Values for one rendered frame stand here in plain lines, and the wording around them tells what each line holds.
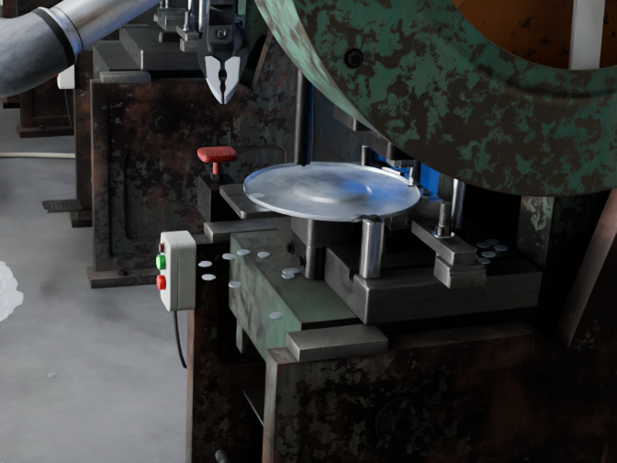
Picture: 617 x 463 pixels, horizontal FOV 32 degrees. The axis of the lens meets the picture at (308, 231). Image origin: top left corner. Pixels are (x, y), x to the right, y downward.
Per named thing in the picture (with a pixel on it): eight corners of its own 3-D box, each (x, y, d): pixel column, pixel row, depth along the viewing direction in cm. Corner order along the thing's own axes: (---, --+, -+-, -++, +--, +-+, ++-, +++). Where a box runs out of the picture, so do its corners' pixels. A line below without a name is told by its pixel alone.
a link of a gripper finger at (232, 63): (242, 97, 201) (241, 48, 197) (240, 105, 195) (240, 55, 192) (226, 96, 201) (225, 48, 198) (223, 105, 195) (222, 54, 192)
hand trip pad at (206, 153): (202, 194, 202) (203, 155, 199) (195, 185, 207) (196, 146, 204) (239, 192, 204) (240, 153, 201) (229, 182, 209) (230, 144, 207)
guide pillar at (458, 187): (451, 229, 176) (460, 146, 171) (445, 224, 178) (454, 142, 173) (464, 228, 177) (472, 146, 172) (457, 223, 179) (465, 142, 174)
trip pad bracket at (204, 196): (208, 283, 204) (210, 185, 197) (196, 264, 213) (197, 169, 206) (239, 280, 206) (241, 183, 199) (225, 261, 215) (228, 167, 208)
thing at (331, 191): (223, 170, 185) (223, 165, 184) (378, 162, 194) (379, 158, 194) (274, 228, 159) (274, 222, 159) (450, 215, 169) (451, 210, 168)
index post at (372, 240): (364, 279, 162) (369, 219, 159) (357, 272, 165) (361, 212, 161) (381, 277, 163) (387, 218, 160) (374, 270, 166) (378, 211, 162)
